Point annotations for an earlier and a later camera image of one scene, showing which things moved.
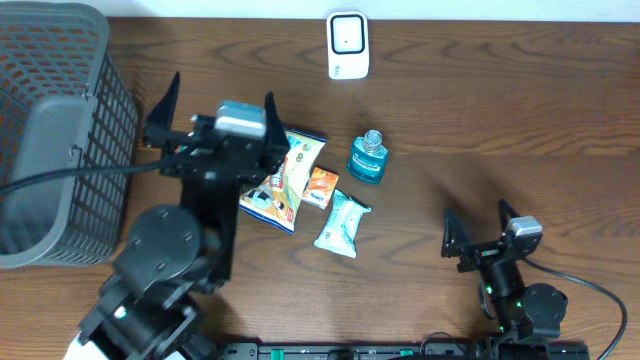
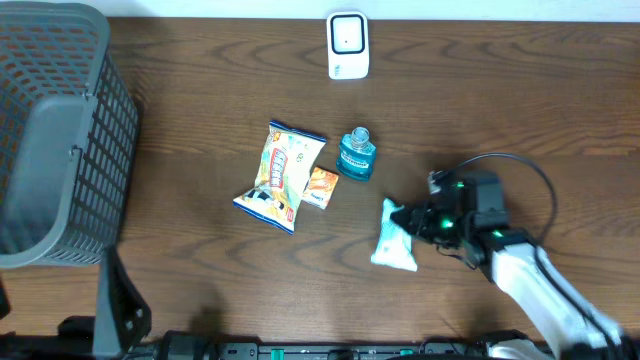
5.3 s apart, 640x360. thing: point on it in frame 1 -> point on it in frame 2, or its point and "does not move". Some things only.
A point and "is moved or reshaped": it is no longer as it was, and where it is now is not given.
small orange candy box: [320, 188] does not move
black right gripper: [480, 253] -> [420, 214]
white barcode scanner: [347, 35] does not move
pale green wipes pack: [340, 232] -> [395, 245]
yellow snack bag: [276, 200] does not move
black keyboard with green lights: [483, 350] does not move
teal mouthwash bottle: [367, 156] is moved or reshaped
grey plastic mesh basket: [66, 102] does not move
